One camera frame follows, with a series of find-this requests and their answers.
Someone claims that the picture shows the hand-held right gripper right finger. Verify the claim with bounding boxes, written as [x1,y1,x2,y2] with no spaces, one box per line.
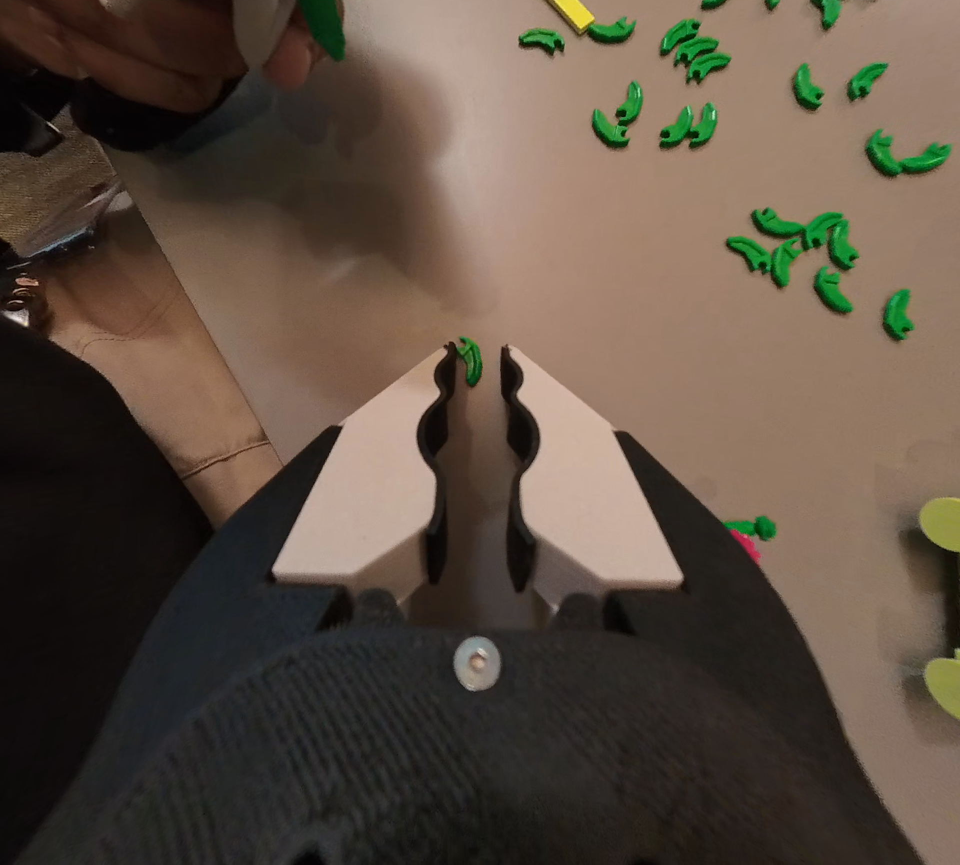
[499,343,685,616]

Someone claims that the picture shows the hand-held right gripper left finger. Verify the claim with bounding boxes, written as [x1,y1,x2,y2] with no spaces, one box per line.
[271,346,459,615]

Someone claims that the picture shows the person's left hand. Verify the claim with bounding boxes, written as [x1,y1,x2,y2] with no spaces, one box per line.
[0,0,335,115]

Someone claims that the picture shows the small brick flower plant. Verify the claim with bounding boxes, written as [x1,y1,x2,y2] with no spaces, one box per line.
[721,514,778,568]

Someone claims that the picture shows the scattered green leaf pieces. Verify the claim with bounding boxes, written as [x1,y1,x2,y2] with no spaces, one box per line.
[504,0,954,343]

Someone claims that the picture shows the person's black jacket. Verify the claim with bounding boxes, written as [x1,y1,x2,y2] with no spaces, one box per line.
[0,317,215,865]

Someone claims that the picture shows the lime green toy pot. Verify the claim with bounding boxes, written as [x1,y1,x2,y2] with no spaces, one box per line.
[918,497,960,724]

